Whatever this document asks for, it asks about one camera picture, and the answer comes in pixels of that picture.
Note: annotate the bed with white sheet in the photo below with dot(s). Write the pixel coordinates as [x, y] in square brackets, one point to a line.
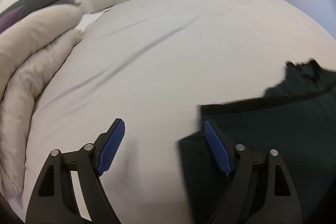
[157, 56]

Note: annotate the dark green sweater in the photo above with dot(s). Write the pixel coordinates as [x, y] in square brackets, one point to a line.
[275, 134]

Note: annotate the white papers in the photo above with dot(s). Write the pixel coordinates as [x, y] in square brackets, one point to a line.
[90, 18]

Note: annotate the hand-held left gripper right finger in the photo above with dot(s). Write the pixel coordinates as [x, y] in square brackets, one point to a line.
[218, 148]

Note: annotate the purple pillow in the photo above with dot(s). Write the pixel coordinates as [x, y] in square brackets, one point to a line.
[10, 19]

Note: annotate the folded beige duvet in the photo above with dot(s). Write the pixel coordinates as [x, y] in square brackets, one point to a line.
[26, 56]

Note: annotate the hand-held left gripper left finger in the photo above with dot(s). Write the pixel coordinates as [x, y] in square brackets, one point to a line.
[110, 148]

